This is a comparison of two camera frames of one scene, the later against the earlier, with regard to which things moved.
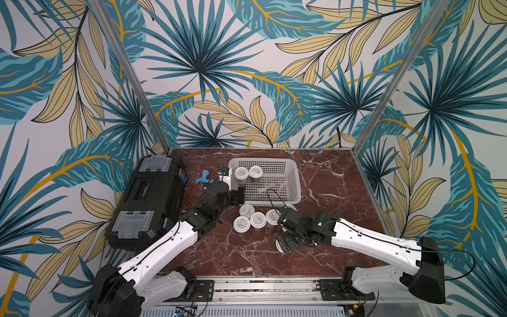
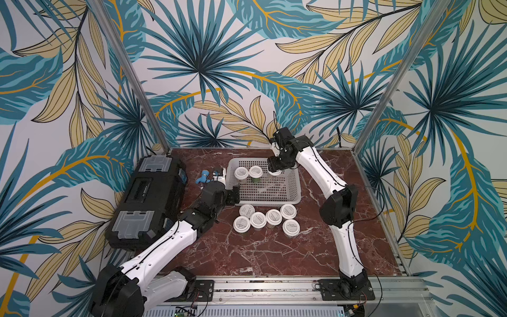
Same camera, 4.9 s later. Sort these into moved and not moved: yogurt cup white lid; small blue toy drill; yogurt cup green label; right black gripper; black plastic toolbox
Moved: right black gripper
Not moved: yogurt cup green label; small blue toy drill; yogurt cup white lid; black plastic toolbox
